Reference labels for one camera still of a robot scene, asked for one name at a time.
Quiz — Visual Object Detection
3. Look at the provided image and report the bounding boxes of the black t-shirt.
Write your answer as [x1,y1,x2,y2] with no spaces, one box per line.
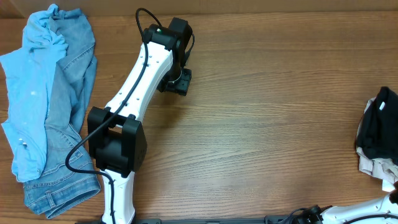
[356,86,397,165]

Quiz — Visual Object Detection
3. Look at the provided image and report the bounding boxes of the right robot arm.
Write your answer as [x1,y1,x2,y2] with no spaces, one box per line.
[292,182,397,224]

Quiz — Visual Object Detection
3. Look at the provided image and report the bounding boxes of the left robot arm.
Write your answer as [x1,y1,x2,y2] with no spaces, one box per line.
[87,17,194,223]

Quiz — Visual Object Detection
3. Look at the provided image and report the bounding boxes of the light blue shirt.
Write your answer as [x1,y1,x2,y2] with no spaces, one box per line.
[1,4,68,183]

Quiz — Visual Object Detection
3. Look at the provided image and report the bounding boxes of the blue denim jeans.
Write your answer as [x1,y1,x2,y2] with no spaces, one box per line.
[24,4,101,219]

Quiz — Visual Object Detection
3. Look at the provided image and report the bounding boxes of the folded beige garment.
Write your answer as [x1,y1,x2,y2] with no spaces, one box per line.
[356,98,397,185]

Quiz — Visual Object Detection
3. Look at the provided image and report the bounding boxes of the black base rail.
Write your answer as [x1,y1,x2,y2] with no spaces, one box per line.
[74,214,312,224]

